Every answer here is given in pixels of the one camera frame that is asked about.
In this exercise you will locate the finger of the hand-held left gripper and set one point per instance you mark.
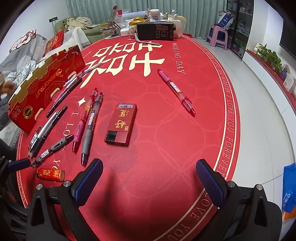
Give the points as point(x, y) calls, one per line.
point(19, 165)

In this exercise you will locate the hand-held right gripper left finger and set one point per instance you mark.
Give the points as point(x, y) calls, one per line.
point(89, 180)

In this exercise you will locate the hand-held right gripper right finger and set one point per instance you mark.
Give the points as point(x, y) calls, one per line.
point(209, 183)

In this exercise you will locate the red lighter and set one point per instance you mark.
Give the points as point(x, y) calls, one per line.
point(49, 174)

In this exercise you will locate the black pen with grey grip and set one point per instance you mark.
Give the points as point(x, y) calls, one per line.
point(87, 136)
point(57, 146)

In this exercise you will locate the red pen with pink grip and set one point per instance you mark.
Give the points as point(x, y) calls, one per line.
point(175, 89)
point(78, 75)
point(78, 133)

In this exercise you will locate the red cigarette pack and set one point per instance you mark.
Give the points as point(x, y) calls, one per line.
point(120, 122)

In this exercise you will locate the slim black pen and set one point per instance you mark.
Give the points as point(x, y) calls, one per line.
point(62, 110)

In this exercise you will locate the red cardboard gift box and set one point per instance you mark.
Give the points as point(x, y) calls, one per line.
point(46, 88)

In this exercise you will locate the black marker pen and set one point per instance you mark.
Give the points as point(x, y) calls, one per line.
point(64, 96)

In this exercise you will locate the light blue pen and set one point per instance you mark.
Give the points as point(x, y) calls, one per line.
point(92, 67)

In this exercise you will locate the red printed table mat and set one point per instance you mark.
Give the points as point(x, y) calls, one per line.
point(150, 139)

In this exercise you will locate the blue shopping bag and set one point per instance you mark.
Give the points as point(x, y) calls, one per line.
point(290, 190)

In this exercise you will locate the pale patterned cloth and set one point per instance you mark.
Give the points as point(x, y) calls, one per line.
point(22, 70)

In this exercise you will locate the grey striped blanket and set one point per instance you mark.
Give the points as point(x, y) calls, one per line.
point(30, 48)

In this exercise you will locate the white pink-trimmed garment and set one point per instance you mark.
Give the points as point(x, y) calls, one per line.
point(23, 40)

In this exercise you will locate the red embroidered cushion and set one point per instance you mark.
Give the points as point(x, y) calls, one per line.
point(54, 42)

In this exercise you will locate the red-topped low cabinet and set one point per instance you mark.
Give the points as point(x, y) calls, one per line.
point(272, 71)

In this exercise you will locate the small white box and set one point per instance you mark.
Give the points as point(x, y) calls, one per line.
point(290, 83)

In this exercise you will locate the white knit blanket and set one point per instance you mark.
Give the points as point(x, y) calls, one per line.
point(76, 37)

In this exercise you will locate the green potted plants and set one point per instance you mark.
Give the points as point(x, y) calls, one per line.
point(270, 55)

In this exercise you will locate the pink plastic stool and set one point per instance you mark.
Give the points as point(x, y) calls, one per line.
point(216, 34)

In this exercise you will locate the green sofa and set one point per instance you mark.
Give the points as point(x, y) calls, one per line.
point(93, 31)

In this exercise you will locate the white round container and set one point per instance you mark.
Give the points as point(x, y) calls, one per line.
point(124, 32)

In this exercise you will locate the metal stand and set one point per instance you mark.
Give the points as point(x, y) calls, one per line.
point(112, 29)

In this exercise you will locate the dark glass-door cabinet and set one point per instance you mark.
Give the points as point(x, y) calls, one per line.
point(240, 27)

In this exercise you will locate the black radio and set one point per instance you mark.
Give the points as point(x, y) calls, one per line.
point(155, 31)

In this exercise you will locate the white and blue bag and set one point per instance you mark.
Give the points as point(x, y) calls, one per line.
point(225, 19)

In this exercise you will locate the jar with gold lid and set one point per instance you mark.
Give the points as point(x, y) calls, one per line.
point(135, 23)

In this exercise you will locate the pale green curtain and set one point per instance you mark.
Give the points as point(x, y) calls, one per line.
point(198, 16)

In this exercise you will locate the black television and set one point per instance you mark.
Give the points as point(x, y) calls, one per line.
point(289, 34)

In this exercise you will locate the wall socket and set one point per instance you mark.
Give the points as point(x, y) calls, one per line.
point(53, 19)

